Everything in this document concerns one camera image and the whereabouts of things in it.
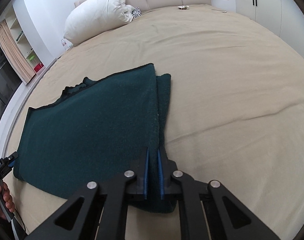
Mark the white wardrobe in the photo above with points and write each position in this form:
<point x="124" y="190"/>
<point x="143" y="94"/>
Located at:
<point x="282" y="17"/>

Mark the dark green knit sweater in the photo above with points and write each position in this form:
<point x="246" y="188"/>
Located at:
<point x="94" y="131"/>

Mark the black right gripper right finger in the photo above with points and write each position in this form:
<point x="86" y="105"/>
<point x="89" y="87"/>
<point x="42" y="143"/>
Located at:
<point x="166" y="167"/>

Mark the beige curtain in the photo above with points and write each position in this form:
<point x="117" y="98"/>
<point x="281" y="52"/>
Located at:
<point x="14" y="55"/>

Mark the beige bed sheet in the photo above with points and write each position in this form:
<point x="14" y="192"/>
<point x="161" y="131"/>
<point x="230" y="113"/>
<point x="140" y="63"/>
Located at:
<point x="237" y="101"/>

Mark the small item on bed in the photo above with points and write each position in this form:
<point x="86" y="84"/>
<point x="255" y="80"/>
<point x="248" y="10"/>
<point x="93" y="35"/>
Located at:
<point x="183" y="7"/>

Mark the white pillow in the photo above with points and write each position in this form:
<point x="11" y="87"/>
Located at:
<point x="94" y="17"/>

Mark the dark window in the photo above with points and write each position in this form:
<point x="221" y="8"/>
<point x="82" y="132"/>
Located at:
<point x="9" y="82"/>

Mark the red box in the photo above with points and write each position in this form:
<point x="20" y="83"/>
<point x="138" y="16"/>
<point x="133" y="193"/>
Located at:
<point x="38" y="67"/>

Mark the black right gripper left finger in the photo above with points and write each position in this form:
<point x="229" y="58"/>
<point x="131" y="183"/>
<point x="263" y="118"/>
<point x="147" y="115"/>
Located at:
<point x="141" y="168"/>

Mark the striped black white cloth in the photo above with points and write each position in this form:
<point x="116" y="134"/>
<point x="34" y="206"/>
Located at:
<point x="136" y="12"/>

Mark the white wall shelf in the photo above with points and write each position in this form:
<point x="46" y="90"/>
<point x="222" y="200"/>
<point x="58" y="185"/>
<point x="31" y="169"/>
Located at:
<point x="21" y="40"/>

